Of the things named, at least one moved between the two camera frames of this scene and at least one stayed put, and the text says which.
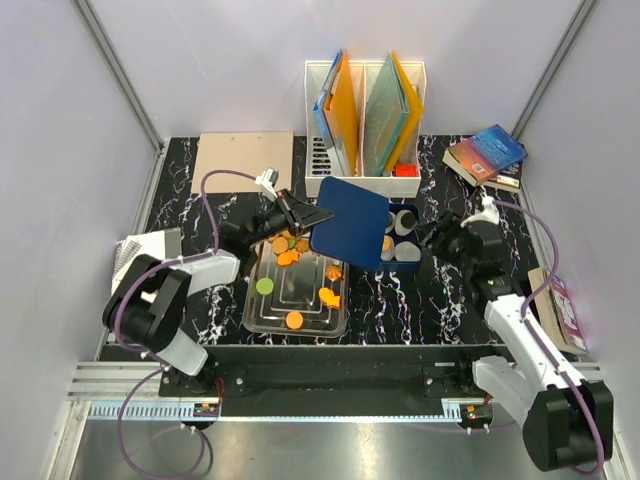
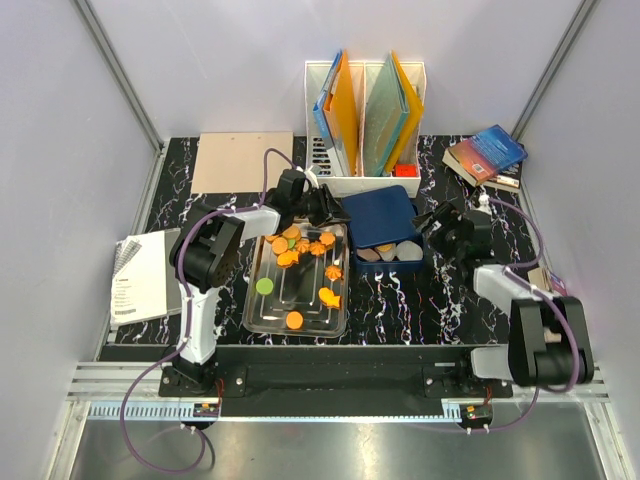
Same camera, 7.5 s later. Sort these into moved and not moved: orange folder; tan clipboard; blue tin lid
Moved: blue tin lid
Not moved: tan clipboard; orange folder
